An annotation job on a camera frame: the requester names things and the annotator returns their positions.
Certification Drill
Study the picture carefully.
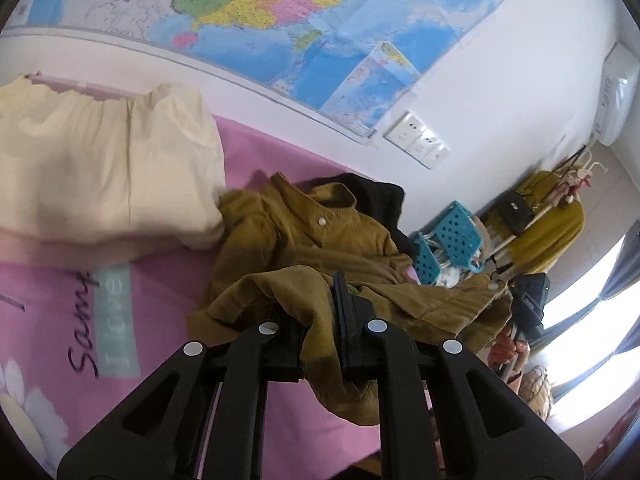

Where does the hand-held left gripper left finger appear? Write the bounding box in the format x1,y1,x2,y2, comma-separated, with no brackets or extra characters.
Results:
56,320,307,480

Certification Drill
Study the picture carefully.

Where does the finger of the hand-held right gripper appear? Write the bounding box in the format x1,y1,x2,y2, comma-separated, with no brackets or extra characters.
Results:
482,266,518,295

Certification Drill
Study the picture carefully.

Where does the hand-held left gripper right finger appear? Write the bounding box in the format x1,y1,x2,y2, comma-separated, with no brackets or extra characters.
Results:
332,270,586,480

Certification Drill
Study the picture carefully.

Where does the olive brown jacket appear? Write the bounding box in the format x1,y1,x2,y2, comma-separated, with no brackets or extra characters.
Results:
188,172,516,427

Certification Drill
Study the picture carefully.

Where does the black shoulder bag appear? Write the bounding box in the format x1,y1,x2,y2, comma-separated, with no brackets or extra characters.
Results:
494,190,537,234

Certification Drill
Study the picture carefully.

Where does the person's right hand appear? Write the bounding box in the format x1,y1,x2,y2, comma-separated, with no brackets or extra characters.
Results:
487,329,532,387

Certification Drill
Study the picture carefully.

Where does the window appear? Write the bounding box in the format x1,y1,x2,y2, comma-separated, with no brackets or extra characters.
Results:
529,237,640,433

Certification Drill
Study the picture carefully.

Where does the blue perforated plastic basket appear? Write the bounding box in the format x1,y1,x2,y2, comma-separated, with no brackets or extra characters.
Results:
412,200,487,287

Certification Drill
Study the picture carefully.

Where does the mustard yellow hanging garment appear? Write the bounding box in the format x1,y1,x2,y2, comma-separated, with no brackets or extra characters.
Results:
481,170,586,277

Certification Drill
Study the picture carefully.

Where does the woven straw hat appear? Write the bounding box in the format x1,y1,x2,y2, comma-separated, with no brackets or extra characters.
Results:
517,364,554,417

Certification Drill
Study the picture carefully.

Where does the grey blue curtain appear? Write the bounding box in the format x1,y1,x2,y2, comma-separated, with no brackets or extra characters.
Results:
549,219,640,403

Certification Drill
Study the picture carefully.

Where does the black garment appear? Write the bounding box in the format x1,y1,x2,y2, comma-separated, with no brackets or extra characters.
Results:
309,173,420,262

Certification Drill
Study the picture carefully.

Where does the plush toy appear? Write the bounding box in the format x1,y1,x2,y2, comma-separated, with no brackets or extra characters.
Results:
551,167,590,207

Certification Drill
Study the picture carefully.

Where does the pink printed bed sheet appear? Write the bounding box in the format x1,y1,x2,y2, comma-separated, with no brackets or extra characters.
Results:
0,72,437,480

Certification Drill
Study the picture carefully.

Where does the coat rack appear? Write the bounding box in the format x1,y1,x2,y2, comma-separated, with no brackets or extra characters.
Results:
487,144,610,261

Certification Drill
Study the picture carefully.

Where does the white air conditioner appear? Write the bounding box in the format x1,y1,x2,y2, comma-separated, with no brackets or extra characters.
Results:
592,42,640,147

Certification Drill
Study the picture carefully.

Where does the cream pillow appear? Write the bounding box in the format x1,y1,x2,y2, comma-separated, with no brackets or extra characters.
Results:
0,75,227,262

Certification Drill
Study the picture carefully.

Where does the white wall socket panel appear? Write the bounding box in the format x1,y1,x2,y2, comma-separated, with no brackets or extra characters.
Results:
383,109,451,170

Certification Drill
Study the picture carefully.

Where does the colourful wall map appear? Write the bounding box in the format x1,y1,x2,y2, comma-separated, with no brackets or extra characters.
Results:
0,0,524,147

